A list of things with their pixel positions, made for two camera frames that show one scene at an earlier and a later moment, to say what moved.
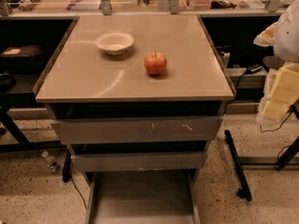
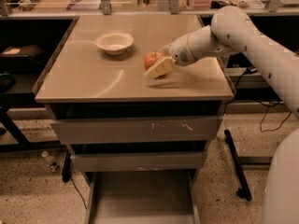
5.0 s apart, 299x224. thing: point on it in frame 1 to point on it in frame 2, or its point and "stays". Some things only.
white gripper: [288, 37] to [179, 52]
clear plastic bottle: [52, 164] stays
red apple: [155, 63] stays
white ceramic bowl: [114, 43] stays
